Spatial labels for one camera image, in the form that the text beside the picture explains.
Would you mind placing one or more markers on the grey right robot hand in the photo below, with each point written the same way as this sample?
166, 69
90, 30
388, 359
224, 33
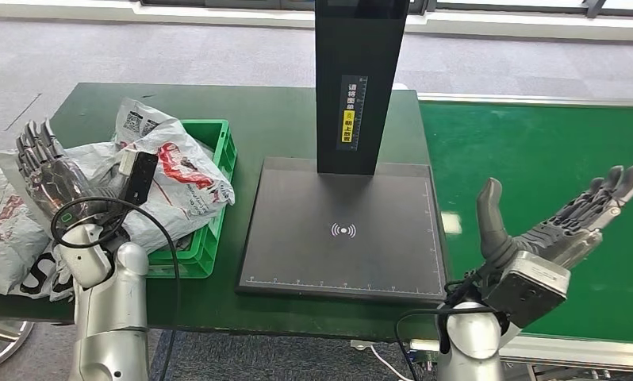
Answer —
553, 236

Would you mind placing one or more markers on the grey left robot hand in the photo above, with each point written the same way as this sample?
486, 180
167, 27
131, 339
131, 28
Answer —
59, 184

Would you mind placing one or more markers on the white parcel bag red print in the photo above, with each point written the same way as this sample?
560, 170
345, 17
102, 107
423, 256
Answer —
93, 158

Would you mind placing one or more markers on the white parcel with black letters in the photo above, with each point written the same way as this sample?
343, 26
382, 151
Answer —
190, 194
32, 279

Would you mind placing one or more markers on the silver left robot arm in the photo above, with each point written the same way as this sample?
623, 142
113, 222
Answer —
111, 315

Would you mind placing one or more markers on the crumpled white red-print parcel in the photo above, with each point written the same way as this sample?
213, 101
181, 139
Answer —
6, 247

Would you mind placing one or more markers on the green conveyor belt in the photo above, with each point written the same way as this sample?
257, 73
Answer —
532, 147

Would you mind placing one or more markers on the green plastic crate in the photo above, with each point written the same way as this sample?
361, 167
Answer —
206, 252

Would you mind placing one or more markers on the white power block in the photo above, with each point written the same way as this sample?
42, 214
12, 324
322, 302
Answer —
362, 345

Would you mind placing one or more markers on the dark green table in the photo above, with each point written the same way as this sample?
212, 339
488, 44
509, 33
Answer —
274, 121

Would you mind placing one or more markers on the black yellow column label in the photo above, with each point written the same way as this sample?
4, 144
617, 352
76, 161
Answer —
348, 127

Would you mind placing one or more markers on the black scanner column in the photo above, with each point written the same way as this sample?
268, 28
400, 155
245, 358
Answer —
343, 52

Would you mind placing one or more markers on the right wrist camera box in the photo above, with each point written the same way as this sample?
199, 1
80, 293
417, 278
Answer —
526, 289

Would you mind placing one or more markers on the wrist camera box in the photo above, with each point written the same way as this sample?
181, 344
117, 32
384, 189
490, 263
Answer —
526, 289
140, 179

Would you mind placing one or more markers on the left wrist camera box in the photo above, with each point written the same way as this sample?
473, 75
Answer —
140, 179

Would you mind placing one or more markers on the black scanner base plate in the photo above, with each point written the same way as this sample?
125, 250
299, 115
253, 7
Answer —
306, 252

